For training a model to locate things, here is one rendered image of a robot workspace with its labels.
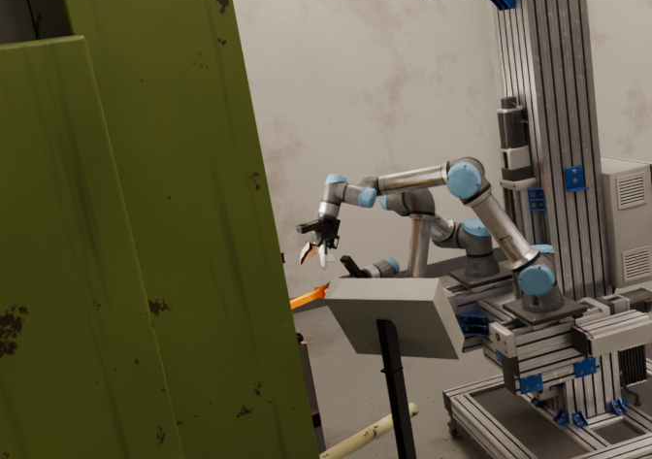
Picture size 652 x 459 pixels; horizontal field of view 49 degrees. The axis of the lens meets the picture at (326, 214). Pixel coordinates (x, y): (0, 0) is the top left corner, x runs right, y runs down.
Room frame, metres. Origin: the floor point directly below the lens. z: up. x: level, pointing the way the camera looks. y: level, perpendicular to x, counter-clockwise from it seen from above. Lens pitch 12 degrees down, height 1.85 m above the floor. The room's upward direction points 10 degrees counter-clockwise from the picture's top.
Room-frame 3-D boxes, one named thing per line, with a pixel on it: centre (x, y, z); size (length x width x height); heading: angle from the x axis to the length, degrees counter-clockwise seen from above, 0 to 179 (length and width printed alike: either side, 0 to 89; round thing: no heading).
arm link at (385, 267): (2.73, -0.19, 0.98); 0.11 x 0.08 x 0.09; 125
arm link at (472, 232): (3.00, -0.62, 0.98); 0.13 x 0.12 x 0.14; 46
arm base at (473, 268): (2.99, -0.63, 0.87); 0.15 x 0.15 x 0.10
